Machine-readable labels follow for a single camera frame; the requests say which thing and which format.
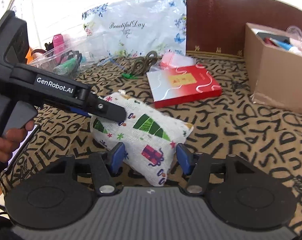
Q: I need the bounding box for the white christmas print pouch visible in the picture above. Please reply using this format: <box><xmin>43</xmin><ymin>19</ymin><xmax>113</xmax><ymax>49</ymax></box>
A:
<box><xmin>90</xmin><ymin>92</ymin><xmax>194</xmax><ymax>186</ymax></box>

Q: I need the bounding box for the pink item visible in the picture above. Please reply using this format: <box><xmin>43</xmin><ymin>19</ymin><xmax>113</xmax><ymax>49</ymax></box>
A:
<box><xmin>149</xmin><ymin>51</ymin><xmax>196</xmax><ymax>72</ymax></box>

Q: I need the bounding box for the person's left hand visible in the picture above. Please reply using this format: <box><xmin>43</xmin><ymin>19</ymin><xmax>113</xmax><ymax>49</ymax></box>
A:
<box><xmin>0</xmin><ymin>120</ymin><xmax>35</xmax><ymax>163</ymax></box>

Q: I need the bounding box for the green plastic clip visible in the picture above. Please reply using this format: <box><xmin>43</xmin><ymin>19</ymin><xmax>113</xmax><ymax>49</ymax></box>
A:
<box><xmin>122</xmin><ymin>73</ymin><xmax>137</xmax><ymax>79</ymax></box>

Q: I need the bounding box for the green tube in container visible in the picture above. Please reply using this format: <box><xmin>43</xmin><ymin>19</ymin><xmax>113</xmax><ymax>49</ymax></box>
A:
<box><xmin>53</xmin><ymin>58</ymin><xmax>77</xmax><ymax>75</ymax></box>

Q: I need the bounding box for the clear plastic container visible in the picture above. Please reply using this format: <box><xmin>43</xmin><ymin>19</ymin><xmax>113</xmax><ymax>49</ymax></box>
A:
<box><xmin>29</xmin><ymin>35</ymin><xmax>92</xmax><ymax>79</ymax></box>

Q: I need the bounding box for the pink bottle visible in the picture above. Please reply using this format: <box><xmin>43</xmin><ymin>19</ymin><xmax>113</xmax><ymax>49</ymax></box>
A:
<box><xmin>53</xmin><ymin>34</ymin><xmax>64</xmax><ymax>63</ymax></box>

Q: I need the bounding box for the red and silver gift box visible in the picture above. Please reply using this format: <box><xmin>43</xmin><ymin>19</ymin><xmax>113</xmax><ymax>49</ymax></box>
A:
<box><xmin>147</xmin><ymin>64</ymin><xmax>222</xmax><ymax>108</ymax></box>

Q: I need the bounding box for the leopard letter print cloth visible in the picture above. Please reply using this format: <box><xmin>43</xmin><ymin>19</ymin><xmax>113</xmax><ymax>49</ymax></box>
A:
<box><xmin>0</xmin><ymin>56</ymin><xmax>302</xmax><ymax>233</ymax></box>

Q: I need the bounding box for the white floral plastic bag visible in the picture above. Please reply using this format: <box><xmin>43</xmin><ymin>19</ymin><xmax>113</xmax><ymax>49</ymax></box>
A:
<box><xmin>82</xmin><ymin>0</ymin><xmax>187</xmax><ymax>57</ymax></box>

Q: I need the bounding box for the brown cardboard box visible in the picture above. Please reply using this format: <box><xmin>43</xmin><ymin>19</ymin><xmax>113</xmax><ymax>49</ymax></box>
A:
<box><xmin>244</xmin><ymin>23</ymin><xmax>302</xmax><ymax>114</ymax></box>

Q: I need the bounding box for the dark brown headboard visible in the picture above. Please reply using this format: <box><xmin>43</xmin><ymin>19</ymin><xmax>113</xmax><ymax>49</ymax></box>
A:
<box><xmin>186</xmin><ymin>0</ymin><xmax>302</xmax><ymax>57</ymax></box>

